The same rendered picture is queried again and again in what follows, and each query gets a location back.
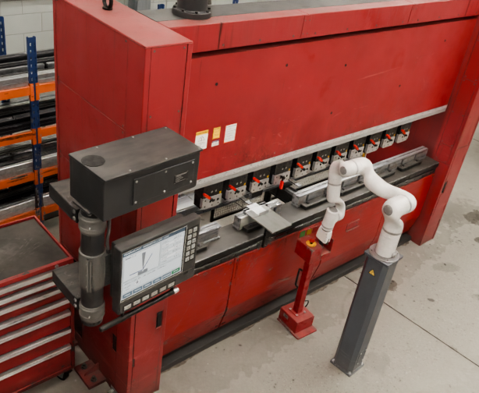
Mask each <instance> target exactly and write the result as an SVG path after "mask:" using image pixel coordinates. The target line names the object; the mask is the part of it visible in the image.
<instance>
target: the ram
mask: <svg viewBox="0 0 479 393"><path fill-rule="evenodd" d="M476 22H477V18H474V17H472V16H465V17H460V18H453V19H442V20H436V21H430V22H424V23H413V24H407V25H401V26H394V27H383V28H378V29H371V30H360V31H354V32H349V33H342V34H331V35H325V36H319V37H308V38H302V39H296V40H290V41H279V42H273V43H267V44H256V45H250V46H243V47H238V48H227V49H220V50H214V51H203V52H197V53H192V59H191V67H190V82H189V90H188V98H187V106H186V121H185V129H184V137H185V138H186V139H188V140H189V141H191V142H192V143H195V140H196V133H198V132H201V131H205V130H208V141H207V148H204V149H203V151H201V152H200V160H199V167H198V173H197V180H200V179H204V178H207V177H210V176H213V175H217V174H220V173H223V172H227V171H230V170H233V169H236V168H241V167H243V166H246V165H251V164H253V163H256V162H259V161H263V160H267V159H269V158H274V157H277V156H279V155H283V154H287V153H289V152H293V151H295V150H300V149H303V148H305V147H310V146H313V145H315V144H319V143H323V142H326V141H329V140H334V139H336V138H339V137H341V136H346V135H349V134H352V133H356V132H359V131H362V130H365V129H370V128H372V127H375V126H380V125H382V124H386V123H388V122H393V121H395V120H398V119H403V118H405V117H408V116H411V115H416V114H419V113H421V112H426V111H429V110H431V109H434V108H439V107H441V106H445V105H447V104H448V102H449V99H450V96H451V93H452V89H453V87H454V85H455V82H456V78H457V76H458V73H459V70H460V67H461V65H462V62H463V58H464V55H465V54H466V51H467V47H468V44H469V42H470V39H471V36H472V33H473V31H474V27H475V25H476ZM445 110H446V108H444V109H442V110H439V111H436V112H432V113H429V114H426V115H422V116H419V117H416V118H414V119H409V120H406V121H404V122H399V123H396V124H394V125H390V126H386V127H384V128H381V129H376V130H374V131H371V132H368V133H364V134H361V135H358V136H354V137H351V138H348V139H345V140H341V141H338V142H335V143H331V144H328V145H325V146H323V147H319V148H315V149H313V150H309V151H305V152H303V153H300V154H295V155H293V156H290V157H287V158H283V159H280V160H277V161H273V162H270V163H267V164H265V165H260V166H257V167H255V168H250V169H247V170H245V171H241V172H237V173H235V174H231V175H227V176H225V177H221V178H219V179H215V180H212V181H209V182H205V183H202V184H199V185H196V186H195V187H194V188H191V189H188V190H186V191H183V192H181V193H178V195H179V194H183V193H187V192H189V191H192V190H195V189H200V188H202V187H205V186H209V185H212V184H215V183H217V182H221V181H225V180H227V179H231V178H234V177H237V176H240V175H244V174H247V173H250V172H254V171H257V170H259V169H262V168H267V167H269V166H272V165H277V164H279V163H282V162H284V161H288V160H292V159H294V158H298V157H301V156H304V155H307V154H311V153H314V152H316V151H320V150H324V149H326V148H329V147H334V146H336V145H339V144H341V143H346V142H349V141H351V140H355V139H359V138H361V137H364V136H368V135H371V134H374V133H378V132H381V131H383V130H387V129H391V128H393V127H396V126H401V125H403V124H406V123H408V122H413V121H416V120H418V119H422V118H426V117H428V116H431V115H435V114H438V113H441V112H445ZM234 123H237V127H236V136H235V140H234V141H230V142H227V143H224V137H225V127H226V126H227V125H231V124H234ZM217 127H221V129H220V136H219V138H216V139H213V132H214V128H217ZM215 140H219V142H218V145H216V146H213V147H212V146H211V145H212V141H215Z"/></svg>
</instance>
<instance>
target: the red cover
mask: <svg viewBox="0 0 479 393"><path fill-rule="evenodd" d="M476 15H479V0H398V1H389V2H372V3H363V4H354V5H337V6H328V7H319V8H309V9H293V10H283V11H274V12H257V13H248V14H239V15H231V16H213V17H211V18H210V19H204V20H194V19H178V20H169V21H160V22H157V23H160V24H161V25H163V26H165V27H167V28H169V29H170V30H173V31H175V32H176V33H178V34H180V35H182V36H184V37H186V38H188V39H190V40H192V41H193V50H192V53H197V52H203V51H214V50H220V49H227V48H238V47H243V46H250V45H256V44H267V43H273V42H279V41H290V40H296V39H302V38H308V37H319V36H325V35H331V34H342V33H349V32H354V31H360V30H371V29H378V28H383V27H394V26H401V25H407V24H413V23H424V22H430V21H436V20H442V19H453V18H460V17H465V16H476Z"/></svg>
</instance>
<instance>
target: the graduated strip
mask: <svg viewBox="0 0 479 393"><path fill-rule="evenodd" d="M444 108H447V105H445V106H441V107H439V108H434V109H431V110H429V111H426V112H421V113H419V114H416V115H411V116H408V117H405V118H403V119H398V120H395V121H393V122H388V123H386V124H382V125H380V126H375V127H372V128H370V129H365V130H362V131H359V132H356V133H352V134H349V135H346V136H341V137H339V138H336V139H334V140H329V141H326V142H323V143H319V144H315V145H313V146H310V147H305V148H303V149H300V150H295V151H293V152H289V153H287V154H283V155H279V156H277V157H274V158H269V159H267V160H263V161H259V162H256V163H253V164H251V165H246V166H243V167H241V168H236V169H233V170H230V171H227V172H223V173H220V174H217V175H213V176H210V177H207V178H204V179H200V180H197V185H199V184H202V183H205V182H209V181H212V180H215V179H219V178H221V177H225V176H227V175H231V174H235V173H237V172H241V171H245V170H247V169H250V168H255V167H257V166H260V165H265V164H267V163H270V162H273V161H277V160H280V159H283V158H287V157H290V156H293V155H295V154H300V153H303V152H305V151H309V150H313V149H315V148H319V147H323V146H325V145H328V144H331V143H335V142H338V141H341V140H345V139H348V138H351V137H354V136H358V135H361V134H364V133H368V132H371V131H374V130H376V129H381V128H384V127H386V126H390V125H394V124H396V123H399V122H404V121H406V120H409V119H414V118H416V117H419V116H422V115H426V114H429V113H432V112H436V111H439V110H442V109H444Z"/></svg>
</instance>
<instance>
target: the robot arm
mask: <svg viewBox="0 0 479 393"><path fill-rule="evenodd" d="M358 174H360V175H362V176H363V177H364V185H365V186H366V187H367V188H368V189H369V190H370V191H371V192H372V193H374V194H375V195H377V196H379V197H382V198H384V199H386V201H385V202H384V204H383V206H382V209H381V211H382V213H383V216H384V219H385V221H384V224H383V226H382V229H381V233H380V236H379V238H378V242H377V243H375V244H373V245H371V246H370V249H369V252H370V254H371V256H372V257H373V258H375V259H376V260H379V261H381V262H384V263H395V262H396V261H397V260H398V259H399V253H398V251H397V250H396V247H397V245H398V242H399V239H400V236H401V234H402V231H403V221H402V220H401V219H400V218H401V216H402V215H404V214H408V213H410V212H411V211H413V210H414V209H415V207H416V206H417V201H416V199H415V197H414V196H413V195H412V194H411V193H408V192H407V191H405V190H403V189H400V188H398V187H395V186H392V185H390V184H388V183H387V182H385V181H384V180H383V179H382V178H380V177H379V176H378V175H377V174H376V173H375V171H374V169H373V165H372V163H371V161H370V160H368V159H367V158H355V159H352V160H349V161H343V160H337V161H333V162H332V164H331V165H330V168H329V173H328V187H327V195H326V198H327V201H328V202H329V203H335V207H328V208H327V210H326V212H325V216H324V219H323V222H322V224H321V226H320V228H319V229H318V231H317V234H316V236H317V237H318V239H319V241H318V242H319V244H320V245H322V246H323V244H325V245H328V243H329V242H330V239H331V237H332V230H333V228H334V225H335V223H336V222H337V221H340V220H342V219H343V218H344V215H345V209H346V205H345V203H344V201H343V200H342V199H341V198H340V190H341V185H342V177H350V176H353V175H358Z"/></svg>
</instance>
